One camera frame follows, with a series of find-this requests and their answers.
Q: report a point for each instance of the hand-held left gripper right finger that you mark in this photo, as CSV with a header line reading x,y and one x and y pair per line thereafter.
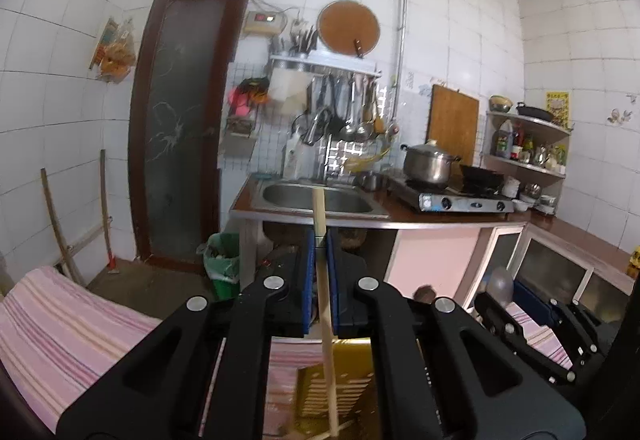
x,y
334,285

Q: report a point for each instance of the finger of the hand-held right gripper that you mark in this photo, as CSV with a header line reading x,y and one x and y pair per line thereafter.
x,y
530,301
505,326

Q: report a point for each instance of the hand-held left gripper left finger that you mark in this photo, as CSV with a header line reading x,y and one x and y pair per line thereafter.
x,y
309,280

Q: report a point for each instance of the wooden chopstick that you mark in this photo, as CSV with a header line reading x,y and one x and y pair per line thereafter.
x,y
320,210

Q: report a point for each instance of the yellow slotted utensil holder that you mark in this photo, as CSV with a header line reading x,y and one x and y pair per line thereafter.
x,y
350,370

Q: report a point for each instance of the steel sink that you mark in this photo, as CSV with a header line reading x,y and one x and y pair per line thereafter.
x,y
320,200

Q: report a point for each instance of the green trash bin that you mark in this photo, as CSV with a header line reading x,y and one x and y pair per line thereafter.
x,y
222,270

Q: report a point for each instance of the kitchen counter cabinet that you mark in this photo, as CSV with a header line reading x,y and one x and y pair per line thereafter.
x,y
440,255

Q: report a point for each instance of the stack of bowls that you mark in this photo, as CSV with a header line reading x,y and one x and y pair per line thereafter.
x,y
530,195

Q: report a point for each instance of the steel gas stove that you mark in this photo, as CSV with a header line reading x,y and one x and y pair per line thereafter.
x,y
450,202

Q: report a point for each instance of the white corner shelf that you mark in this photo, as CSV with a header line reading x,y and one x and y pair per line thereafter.
x,y
525,168

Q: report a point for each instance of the black wok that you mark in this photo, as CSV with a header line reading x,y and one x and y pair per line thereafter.
x,y
482,176

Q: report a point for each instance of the steel pot with lid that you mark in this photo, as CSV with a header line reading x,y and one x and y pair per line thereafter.
x,y
427,165

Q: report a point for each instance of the steel ladle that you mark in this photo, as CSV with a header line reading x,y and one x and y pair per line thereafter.
x,y
351,129

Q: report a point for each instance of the cooking oil bottle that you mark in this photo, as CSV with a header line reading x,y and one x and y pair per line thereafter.
x,y
502,143

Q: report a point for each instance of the black pan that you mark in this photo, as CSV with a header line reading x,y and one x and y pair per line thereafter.
x,y
535,112

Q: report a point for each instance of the rectangular wooden cutting board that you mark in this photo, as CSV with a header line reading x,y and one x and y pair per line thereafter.
x,y
452,125

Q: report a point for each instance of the white hanging cloth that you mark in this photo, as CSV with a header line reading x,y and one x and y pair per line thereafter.
x,y
287,88

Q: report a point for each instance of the red and orange hanging cloths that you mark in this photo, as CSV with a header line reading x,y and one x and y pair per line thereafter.
x,y
247,95

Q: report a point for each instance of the metal bowl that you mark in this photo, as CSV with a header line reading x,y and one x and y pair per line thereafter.
x,y
500,104

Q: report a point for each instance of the brown door with frosted glass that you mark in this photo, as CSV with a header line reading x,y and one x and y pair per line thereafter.
x,y
185,120

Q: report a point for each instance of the wooden stick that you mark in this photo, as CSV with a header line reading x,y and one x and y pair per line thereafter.
x,y
105,200
60,225

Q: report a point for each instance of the steel cutlery caddy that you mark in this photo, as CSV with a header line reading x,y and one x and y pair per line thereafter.
x,y
302,43

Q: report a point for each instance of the pink striped tablecloth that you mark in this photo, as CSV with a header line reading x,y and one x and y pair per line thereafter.
x,y
60,335

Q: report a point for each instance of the round wooden board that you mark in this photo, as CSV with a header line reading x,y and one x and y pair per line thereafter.
x,y
347,25

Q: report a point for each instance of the white electric box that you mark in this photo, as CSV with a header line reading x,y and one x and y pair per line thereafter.
x,y
265,23

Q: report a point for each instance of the hanging plastic bag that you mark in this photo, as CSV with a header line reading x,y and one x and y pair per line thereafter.
x,y
117,55

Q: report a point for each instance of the yellow wall poster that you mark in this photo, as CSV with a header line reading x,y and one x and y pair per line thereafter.
x,y
557,109

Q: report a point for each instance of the steel wall rack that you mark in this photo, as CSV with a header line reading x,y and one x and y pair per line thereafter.
x,y
325,65

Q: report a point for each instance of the grey wall pipe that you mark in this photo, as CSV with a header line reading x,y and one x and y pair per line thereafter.
x,y
402,20

